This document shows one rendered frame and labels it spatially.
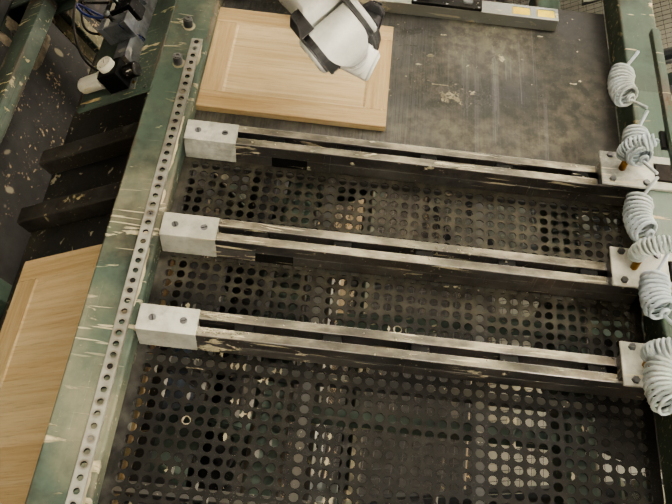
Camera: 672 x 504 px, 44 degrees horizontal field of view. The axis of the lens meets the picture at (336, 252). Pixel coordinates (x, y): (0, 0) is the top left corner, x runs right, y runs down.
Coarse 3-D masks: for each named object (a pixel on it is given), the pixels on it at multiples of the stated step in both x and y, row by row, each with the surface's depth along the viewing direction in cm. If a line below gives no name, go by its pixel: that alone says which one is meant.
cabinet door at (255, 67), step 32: (224, 32) 225; (256, 32) 227; (288, 32) 227; (384, 32) 229; (224, 64) 219; (256, 64) 220; (288, 64) 221; (384, 64) 223; (224, 96) 213; (256, 96) 213; (288, 96) 214; (320, 96) 215; (352, 96) 216; (384, 96) 216; (384, 128) 211
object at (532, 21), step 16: (368, 0) 234; (384, 0) 233; (400, 0) 234; (432, 16) 236; (448, 16) 236; (464, 16) 235; (480, 16) 235; (496, 16) 234; (512, 16) 234; (528, 16) 234
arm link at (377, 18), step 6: (366, 6) 190; (372, 6) 189; (378, 6) 189; (372, 12) 190; (378, 12) 190; (384, 12) 191; (372, 18) 187; (378, 18) 188; (378, 24) 188; (378, 30) 186; (378, 36) 185; (378, 42) 185; (378, 48) 186
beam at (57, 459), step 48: (192, 0) 227; (192, 96) 208; (144, 144) 198; (144, 192) 191; (96, 288) 176; (144, 288) 177; (96, 336) 170; (96, 384) 165; (48, 432) 159; (48, 480) 154; (96, 480) 155
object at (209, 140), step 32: (192, 128) 199; (224, 128) 200; (256, 128) 201; (224, 160) 203; (256, 160) 202; (288, 160) 201; (320, 160) 200; (352, 160) 199; (384, 160) 198; (416, 160) 198; (448, 160) 201; (480, 160) 200; (512, 160) 200; (544, 160) 201; (608, 160) 198; (512, 192) 203; (544, 192) 202; (576, 192) 201; (608, 192) 200
